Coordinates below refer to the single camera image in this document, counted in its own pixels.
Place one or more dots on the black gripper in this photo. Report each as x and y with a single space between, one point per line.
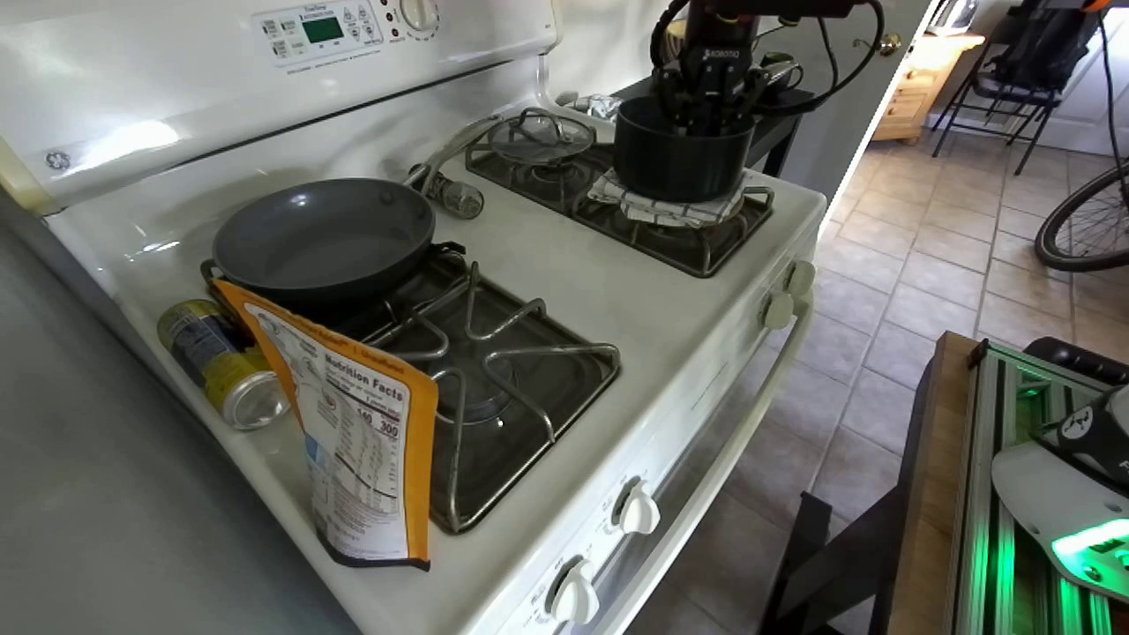
710 65

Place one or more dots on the Franka robot arm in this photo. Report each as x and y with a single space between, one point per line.
752 8

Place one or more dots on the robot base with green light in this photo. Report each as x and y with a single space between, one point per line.
1064 494

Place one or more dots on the black burner grate under frying pan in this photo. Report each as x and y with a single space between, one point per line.
506 390

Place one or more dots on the dark grey frying pan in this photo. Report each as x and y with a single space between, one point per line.
317 242

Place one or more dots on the checkered dish towel under pot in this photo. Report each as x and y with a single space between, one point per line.
657 212

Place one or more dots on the black burner grate under saucepan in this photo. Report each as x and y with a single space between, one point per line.
693 249

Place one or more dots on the door with brass knob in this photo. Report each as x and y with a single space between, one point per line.
866 116

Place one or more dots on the glass pot lid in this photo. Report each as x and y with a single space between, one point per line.
544 134

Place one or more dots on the white stove knob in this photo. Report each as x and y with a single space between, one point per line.
798 277
635 507
777 309
573 589

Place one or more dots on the wooden cabinet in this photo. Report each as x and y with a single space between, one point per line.
922 89

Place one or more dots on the white gas stove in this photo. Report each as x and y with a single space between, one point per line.
565 270

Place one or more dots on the black folding chair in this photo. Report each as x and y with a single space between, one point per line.
1017 58

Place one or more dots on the bicycle wheel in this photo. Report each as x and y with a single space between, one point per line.
1076 222

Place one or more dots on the wooden board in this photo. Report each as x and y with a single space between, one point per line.
930 494

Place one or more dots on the black stand leg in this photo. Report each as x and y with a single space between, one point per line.
824 567

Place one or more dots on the orange food pouch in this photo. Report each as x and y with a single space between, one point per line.
357 447

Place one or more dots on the yellow spray can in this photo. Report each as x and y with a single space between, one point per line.
223 363

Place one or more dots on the aluminium frame cart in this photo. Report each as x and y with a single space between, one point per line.
999 567

